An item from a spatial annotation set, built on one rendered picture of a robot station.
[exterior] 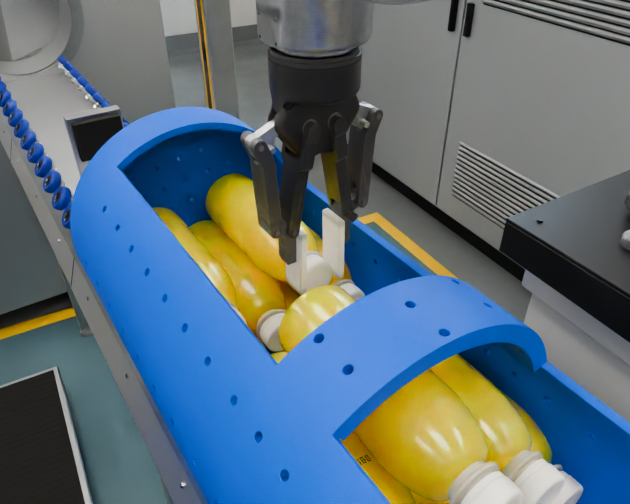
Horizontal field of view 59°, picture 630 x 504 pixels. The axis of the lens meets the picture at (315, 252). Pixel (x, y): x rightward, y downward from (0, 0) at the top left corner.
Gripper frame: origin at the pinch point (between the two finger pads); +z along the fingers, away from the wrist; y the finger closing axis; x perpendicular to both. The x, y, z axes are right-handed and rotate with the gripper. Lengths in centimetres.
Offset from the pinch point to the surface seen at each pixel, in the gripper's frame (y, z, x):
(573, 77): -145, 28, -68
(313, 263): 0.3, 1.2, 0.2
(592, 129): -144, 41, -56
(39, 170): 16, 19, -76
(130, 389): 17.8, 28.8, -20.0
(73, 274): 18, 29, -51
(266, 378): 13.8, -4.4, 15.3
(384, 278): -8.8, 6.6, 0.9
